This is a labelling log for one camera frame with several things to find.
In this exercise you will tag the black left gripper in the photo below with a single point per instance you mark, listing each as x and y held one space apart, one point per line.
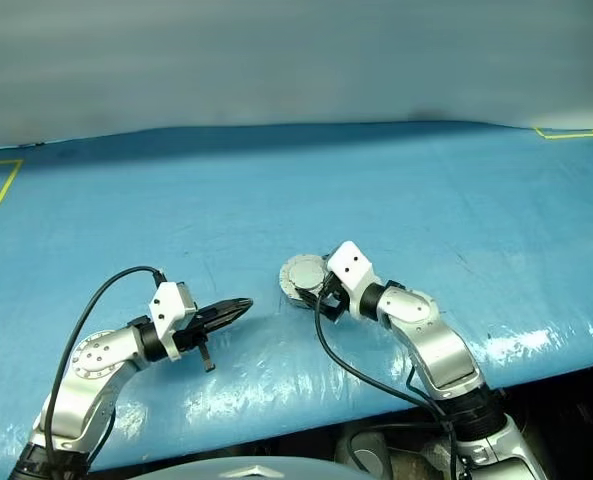
188 337

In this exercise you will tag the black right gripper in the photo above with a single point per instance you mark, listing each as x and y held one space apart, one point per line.
333 300

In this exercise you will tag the silver toothed motor cover disc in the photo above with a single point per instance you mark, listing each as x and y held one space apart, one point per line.
303 274

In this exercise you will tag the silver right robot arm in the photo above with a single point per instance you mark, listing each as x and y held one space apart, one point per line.
441 350

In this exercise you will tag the blue plastic table cover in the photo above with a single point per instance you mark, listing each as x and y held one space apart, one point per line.
426 200

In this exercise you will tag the grey robot torso with chevron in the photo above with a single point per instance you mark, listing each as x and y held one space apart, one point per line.
256 472

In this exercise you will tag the grey rounded housing under table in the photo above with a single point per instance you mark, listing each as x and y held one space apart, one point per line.
363 457

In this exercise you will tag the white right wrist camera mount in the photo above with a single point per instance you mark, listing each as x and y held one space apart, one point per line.
351 270

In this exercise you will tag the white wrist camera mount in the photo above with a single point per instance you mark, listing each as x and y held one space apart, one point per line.
168 312
351 270

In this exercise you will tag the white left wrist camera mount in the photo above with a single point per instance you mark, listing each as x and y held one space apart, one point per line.
168 312

